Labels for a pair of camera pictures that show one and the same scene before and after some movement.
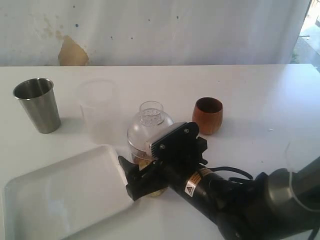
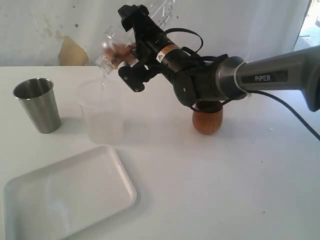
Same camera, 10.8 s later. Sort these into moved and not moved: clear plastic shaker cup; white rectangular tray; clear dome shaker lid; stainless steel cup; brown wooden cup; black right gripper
Moved: clear plastic shaker cup; black right gripper; clear dome shaker lid
Not moved: white rectangular tray; stainless steel cup; brown wooden cup
